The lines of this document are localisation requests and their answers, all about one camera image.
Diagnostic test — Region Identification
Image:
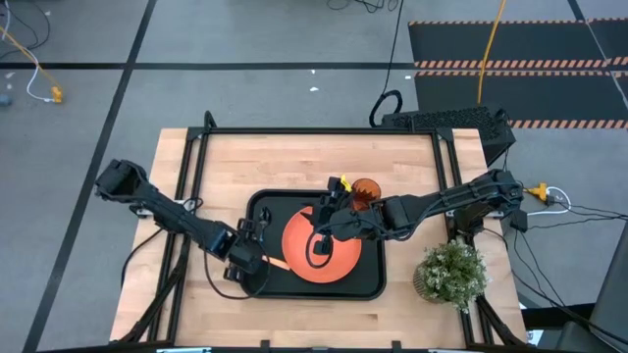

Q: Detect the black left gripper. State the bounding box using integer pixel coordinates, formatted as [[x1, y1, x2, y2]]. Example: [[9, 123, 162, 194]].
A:
[[223, 207, 273, 277]]

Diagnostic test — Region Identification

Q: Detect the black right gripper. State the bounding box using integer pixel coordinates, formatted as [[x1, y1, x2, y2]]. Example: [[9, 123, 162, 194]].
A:
[[312, 175, 367, 243]]

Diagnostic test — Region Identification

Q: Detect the orange faceted plastic cup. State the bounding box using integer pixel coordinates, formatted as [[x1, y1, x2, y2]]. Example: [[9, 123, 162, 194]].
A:
[[349, 177, 384, 213]]

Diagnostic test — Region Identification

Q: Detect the orange plastic plate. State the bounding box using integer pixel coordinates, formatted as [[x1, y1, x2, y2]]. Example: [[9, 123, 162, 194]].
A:
[[281, 205, 364, 285]]

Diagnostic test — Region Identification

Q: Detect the black plastic tray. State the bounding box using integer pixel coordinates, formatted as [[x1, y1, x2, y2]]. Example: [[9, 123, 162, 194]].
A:
[[242, 188, 388, 302]]

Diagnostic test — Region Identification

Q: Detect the small potted plant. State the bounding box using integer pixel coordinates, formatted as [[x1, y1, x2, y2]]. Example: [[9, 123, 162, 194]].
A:
[[412, 238, 492, 316]]

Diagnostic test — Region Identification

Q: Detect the black perforated computer case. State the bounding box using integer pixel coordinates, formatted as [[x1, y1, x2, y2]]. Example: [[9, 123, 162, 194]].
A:
[[380, 105, 518, 168]]

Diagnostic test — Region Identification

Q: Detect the black power adapter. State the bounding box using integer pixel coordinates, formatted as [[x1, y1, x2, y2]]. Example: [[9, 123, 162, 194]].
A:
[[508, 209, 530, 233]]

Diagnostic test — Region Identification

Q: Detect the yellow power plug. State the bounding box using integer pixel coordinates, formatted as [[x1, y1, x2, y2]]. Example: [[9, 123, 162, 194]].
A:
[[522, 181, 550, 203]]

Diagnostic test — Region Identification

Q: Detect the hazard-striped black floor mat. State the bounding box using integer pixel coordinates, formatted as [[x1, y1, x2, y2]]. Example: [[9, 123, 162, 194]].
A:
[[407, 18, 628, 130]]

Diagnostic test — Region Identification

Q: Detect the computer monitor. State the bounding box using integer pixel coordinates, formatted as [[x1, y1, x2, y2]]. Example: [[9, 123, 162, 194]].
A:
[[552, 233, 628, 353]]

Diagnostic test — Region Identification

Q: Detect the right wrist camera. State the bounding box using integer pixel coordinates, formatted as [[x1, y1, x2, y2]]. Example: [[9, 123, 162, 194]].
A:
[[313, 233, 336, 257]]

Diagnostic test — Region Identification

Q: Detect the black metal table frame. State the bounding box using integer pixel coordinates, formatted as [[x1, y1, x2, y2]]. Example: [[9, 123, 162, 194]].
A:
[[110, 110, 534, 353]]

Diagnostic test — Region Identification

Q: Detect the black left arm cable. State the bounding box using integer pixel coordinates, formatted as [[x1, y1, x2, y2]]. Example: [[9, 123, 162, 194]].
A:
[[201, 244, 272, 301]]

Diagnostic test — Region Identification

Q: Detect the black hanging cable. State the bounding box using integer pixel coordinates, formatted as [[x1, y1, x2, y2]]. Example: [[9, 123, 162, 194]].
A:
[[368, 0, 406, 128]]

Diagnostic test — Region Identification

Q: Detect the yellow hanging cable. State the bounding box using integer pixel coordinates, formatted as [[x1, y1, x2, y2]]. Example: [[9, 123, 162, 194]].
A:
[[476, 0, 508, 93]]

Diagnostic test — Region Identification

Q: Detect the yellow floor cable with plug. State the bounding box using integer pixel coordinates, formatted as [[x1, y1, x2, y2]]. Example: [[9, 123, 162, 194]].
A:
[[0, 25, 65, 105]]

